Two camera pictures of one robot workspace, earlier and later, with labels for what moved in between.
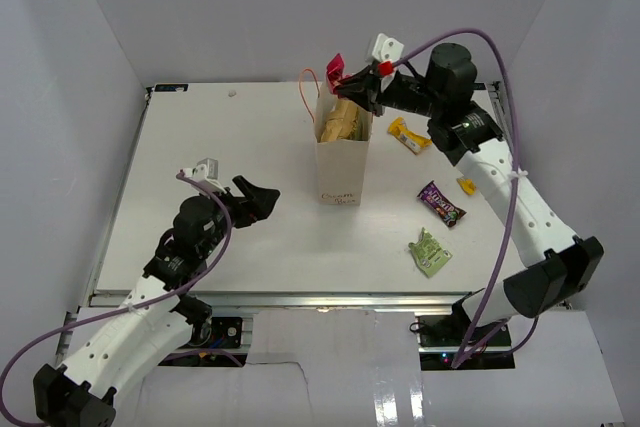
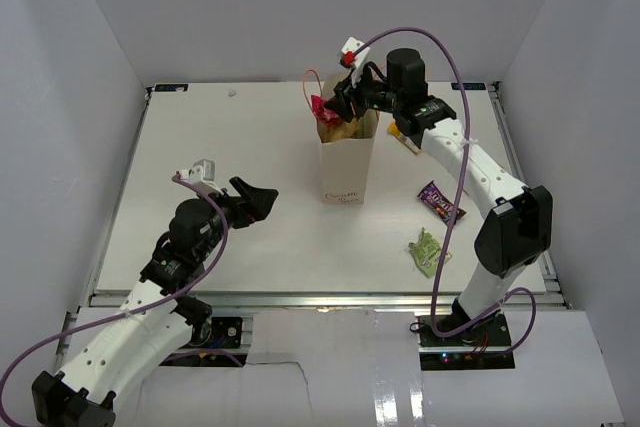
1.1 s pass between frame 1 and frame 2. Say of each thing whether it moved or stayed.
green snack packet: stayed
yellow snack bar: stayed
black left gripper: stayed
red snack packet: moved
